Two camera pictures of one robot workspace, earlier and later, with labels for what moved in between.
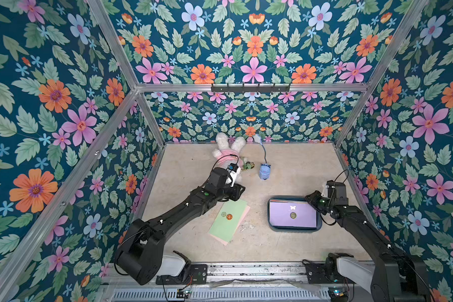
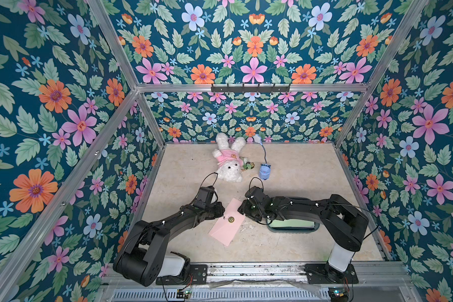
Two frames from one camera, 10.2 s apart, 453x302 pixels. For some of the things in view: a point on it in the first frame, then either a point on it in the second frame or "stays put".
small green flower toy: [249, 165] stays put
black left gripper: [236, 194] → [219, 210]
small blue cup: [265, 168] stays put
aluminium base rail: [231, 282] stays put
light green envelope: [228, 219] → [290, 223]
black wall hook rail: [250, 89] stays put
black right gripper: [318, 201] → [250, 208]
